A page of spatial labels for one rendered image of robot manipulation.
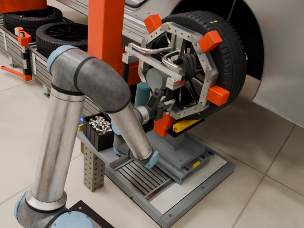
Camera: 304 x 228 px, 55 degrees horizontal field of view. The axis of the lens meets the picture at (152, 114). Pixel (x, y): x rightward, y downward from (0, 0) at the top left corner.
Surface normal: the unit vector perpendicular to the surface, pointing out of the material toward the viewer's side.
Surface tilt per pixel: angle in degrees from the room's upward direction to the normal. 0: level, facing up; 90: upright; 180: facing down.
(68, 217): 6
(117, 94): 70
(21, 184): 0
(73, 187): 0
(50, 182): 80
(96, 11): 90
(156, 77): 90
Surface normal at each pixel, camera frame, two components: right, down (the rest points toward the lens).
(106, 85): 0.32, 0.11
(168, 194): 0.14, -0.82
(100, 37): -0.69, 0.32
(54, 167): 0.22, 0.43
